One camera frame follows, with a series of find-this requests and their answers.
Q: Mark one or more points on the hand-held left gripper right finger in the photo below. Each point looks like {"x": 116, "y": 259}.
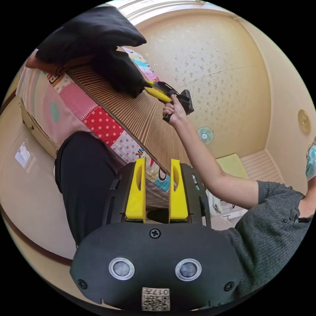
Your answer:
{"x": 178, "y": 200}

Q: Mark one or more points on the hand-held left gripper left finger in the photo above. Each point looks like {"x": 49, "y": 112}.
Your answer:
{"x": 135, "y": 197}

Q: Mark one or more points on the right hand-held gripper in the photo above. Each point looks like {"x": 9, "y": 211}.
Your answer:
{"x": 166, "y": 88}

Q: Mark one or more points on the black pants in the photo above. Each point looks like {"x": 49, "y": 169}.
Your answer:
{"x": 116, "y": 71}

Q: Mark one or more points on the person's right forearm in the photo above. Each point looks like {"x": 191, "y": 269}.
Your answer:
{"x": 209, "y": 160}

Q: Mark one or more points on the person's right hand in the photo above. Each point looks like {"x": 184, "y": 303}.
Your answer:
{"x": 177, "y": 112}

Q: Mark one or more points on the bed with mat and quilt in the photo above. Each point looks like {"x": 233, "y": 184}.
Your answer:
{"x": 143, "y": 118}

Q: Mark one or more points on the green cushion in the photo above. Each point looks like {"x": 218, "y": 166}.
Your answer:
{"x": 233, "y": 165}

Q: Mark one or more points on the person's body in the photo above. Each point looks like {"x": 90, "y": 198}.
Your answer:
{"x": 266, "y": 222}

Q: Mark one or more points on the wall fan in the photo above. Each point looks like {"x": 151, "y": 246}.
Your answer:
{"x": 205, "y": 135}

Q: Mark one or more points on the round gold wall clock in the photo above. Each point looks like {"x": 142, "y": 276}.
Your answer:
{"x": 304, "y": 121}

